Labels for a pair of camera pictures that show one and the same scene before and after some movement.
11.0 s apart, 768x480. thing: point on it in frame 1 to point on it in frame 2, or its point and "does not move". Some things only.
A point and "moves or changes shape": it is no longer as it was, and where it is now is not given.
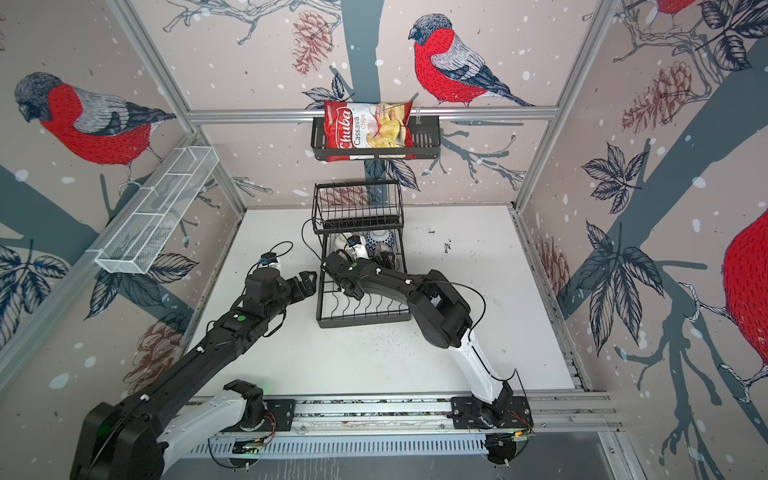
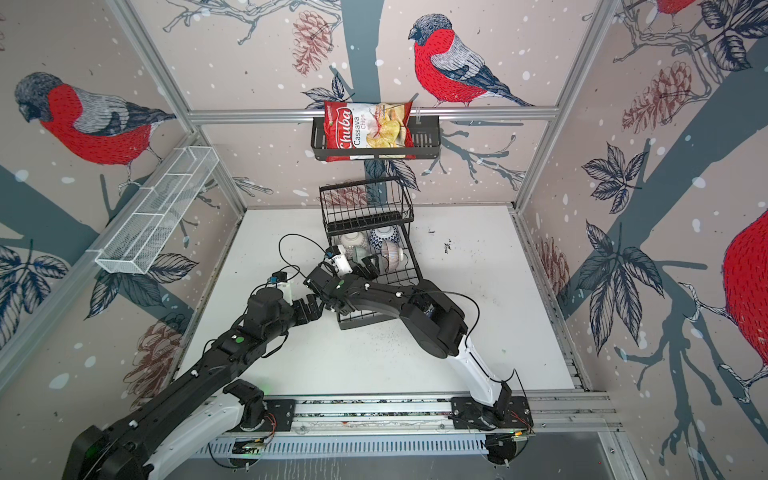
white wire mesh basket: x=157 y=210 does not move
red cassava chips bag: x=355 y=130 does not move
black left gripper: x=310 y=286 to x=307 y=316
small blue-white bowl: x=373 y=237 moves or changes shape
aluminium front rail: x=558 y=414 does not move
